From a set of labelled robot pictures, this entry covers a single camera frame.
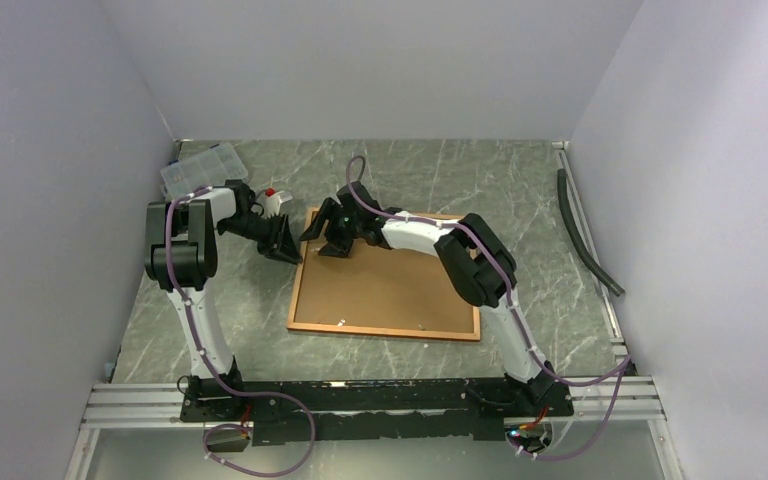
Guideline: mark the orange wooden picture frame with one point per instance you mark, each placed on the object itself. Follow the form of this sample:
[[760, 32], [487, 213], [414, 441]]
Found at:
[[384, 331]]

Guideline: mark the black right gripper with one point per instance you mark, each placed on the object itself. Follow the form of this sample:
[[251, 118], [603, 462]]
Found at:
[[335, 246]]

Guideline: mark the clear plastic compartment box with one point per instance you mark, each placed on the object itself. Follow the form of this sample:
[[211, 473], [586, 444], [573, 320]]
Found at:
[[212, 167]]

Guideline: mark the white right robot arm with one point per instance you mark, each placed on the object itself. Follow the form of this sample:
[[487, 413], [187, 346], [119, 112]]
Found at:
[[479, 266]]

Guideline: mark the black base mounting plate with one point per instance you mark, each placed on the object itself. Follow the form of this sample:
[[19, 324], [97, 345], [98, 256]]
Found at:
[[483, 408]]

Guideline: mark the aluminium rail frame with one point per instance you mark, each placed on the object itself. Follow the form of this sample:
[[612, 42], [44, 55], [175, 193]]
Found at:
[[512, 185]]

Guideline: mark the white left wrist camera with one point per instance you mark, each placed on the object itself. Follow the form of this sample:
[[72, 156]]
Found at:
[[273, 202]]

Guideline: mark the brown cardboard backing board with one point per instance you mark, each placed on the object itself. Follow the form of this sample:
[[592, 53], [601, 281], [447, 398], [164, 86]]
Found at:
[[371, 291]]

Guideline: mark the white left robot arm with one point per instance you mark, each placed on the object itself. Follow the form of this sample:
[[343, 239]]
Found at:
[[181, 257]]

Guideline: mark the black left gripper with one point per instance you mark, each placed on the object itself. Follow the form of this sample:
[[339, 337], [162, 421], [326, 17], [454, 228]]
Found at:
[[281, 243]]

